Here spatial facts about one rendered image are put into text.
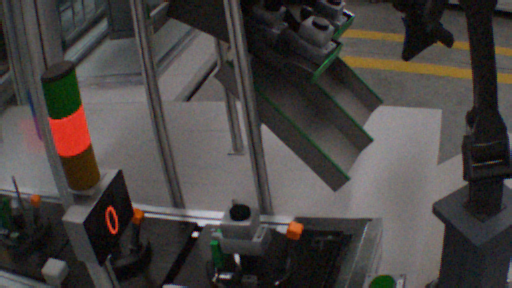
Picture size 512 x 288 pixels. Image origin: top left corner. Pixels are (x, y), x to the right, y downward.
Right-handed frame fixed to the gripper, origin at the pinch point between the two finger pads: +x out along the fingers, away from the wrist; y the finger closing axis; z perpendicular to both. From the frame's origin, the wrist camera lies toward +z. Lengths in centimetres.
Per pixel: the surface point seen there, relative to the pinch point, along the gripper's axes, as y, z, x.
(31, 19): 33, 58, 13
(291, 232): 20.3, 11.8, 30.5
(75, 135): 33, 46, 24
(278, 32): -5.2, 20.1, 10.3
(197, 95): -89, 10, 52
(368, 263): 18.7, -3.8, 32.2
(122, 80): -91, 33, 57
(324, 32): -2.6, 14.1, 6.4
